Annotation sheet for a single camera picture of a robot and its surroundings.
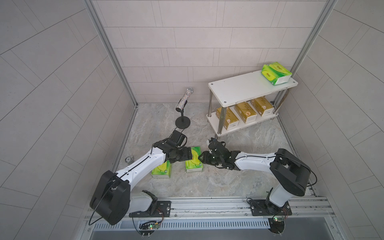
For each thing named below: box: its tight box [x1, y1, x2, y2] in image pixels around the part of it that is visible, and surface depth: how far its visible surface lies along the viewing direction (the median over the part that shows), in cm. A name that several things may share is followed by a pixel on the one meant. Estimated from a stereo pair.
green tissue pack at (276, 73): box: [261, 62, 293, 86], surface depth 82 cm
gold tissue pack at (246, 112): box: [234, 101, 258, 124], surface depth 98 cm
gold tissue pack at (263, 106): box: [250, 96, 275, 117], surface depth 102 cm
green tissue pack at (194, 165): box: [185, 146, 204, 173], surface depth 82 cm
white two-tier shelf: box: [224, 70, 299, 135], surface depth 85 cm
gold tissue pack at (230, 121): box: [215, 107, 240, 131], surface depth 93 cm
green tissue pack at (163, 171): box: [151, 160, 172, 179], surface depth 79 cm
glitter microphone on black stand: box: [175, 87, 194, 129], surface depth 101 cm
